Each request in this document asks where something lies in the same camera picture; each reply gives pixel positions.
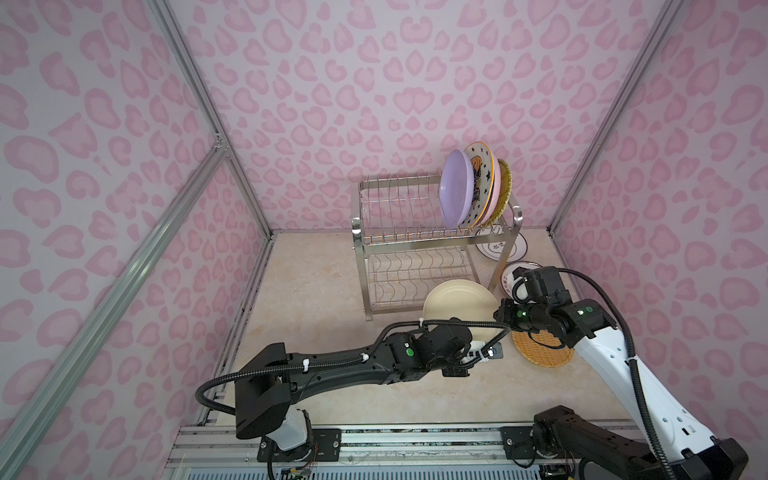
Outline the orange woven plate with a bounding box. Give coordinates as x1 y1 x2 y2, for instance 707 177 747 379
512 332 574 368

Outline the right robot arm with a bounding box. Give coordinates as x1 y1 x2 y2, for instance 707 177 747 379
494 266 749 479

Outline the cream plain plate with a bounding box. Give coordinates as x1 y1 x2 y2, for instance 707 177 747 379
421 279 499 322

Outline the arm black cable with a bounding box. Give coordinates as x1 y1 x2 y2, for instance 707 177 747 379
554 267 679 480
194 319 511 416

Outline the yellow woven plate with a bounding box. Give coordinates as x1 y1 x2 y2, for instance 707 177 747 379
488 159 513 224

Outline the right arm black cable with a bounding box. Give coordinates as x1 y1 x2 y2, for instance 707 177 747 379
554 267 679 480

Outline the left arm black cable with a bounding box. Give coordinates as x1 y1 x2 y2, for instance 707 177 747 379
194 319 511 416

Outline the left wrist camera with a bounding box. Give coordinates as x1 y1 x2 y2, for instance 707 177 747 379
460 341 504 366

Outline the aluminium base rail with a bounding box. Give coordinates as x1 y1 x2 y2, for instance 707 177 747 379
161 392 685 480

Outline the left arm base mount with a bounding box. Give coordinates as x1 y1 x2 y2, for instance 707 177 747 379
257 428 342 463

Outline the purple shell-shaped plate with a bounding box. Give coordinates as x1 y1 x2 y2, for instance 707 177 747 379
439 149 475 229

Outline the steel two-tier dish rack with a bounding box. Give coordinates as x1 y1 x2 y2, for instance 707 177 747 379
350 173 523 321

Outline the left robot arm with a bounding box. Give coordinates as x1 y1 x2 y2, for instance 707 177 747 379
233 318 479 440

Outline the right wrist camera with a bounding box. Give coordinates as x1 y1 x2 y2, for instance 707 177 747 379
511 277 530 304

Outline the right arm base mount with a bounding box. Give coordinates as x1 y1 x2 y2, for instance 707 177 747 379
499 426 573 466

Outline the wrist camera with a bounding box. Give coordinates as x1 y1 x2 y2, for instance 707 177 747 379
511 277 530 304
460 341 504 366

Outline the white plate orange sunburst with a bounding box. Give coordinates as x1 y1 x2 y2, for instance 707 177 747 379
501 261 541 298

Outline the pink bear plate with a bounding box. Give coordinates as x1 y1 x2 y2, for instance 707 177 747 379
480 158 502 227

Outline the white star cartoon plate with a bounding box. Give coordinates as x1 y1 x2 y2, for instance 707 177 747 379
460 142 497 229

